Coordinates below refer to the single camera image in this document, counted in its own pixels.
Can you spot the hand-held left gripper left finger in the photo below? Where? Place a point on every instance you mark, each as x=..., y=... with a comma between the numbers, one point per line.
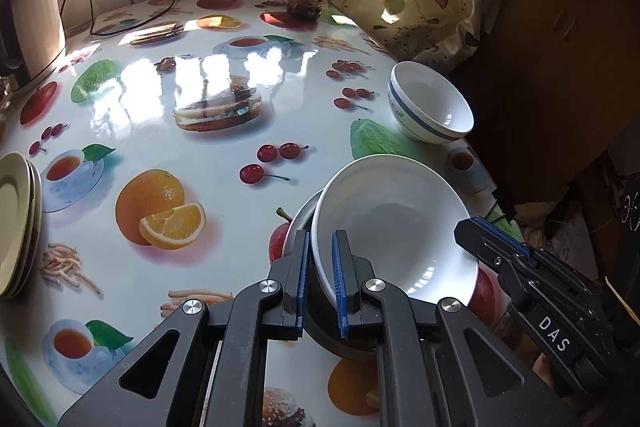
x=302, y=277

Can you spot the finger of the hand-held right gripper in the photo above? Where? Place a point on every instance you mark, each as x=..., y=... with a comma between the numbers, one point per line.
x=485, y=244

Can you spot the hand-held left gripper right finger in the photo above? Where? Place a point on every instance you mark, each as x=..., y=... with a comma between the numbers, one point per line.
x=340, y=287

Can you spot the stainless steel bowl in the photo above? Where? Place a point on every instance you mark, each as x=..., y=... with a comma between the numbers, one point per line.
x=299, y=227

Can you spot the large white blue-striped bowl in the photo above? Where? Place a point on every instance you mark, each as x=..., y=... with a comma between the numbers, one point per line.
x=400, y=227

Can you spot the small white blue-striped bowl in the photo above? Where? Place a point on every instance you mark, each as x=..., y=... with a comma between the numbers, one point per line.
x=435, y=102

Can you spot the stack of cream plates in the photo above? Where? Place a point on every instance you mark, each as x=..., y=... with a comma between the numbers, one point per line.
x=10, y=217

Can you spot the black binder clip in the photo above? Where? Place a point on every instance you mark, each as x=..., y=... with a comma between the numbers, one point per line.
x=502, y=202

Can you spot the dark brown wooden cabinet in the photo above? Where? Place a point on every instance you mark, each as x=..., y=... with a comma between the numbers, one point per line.
x=550, y=32

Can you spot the food printed tablecloth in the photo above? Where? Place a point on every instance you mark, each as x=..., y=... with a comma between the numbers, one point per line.
x=150, y=107

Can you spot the white and black electric kettle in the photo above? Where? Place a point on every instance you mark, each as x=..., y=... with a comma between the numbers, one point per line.
x=35, y=22

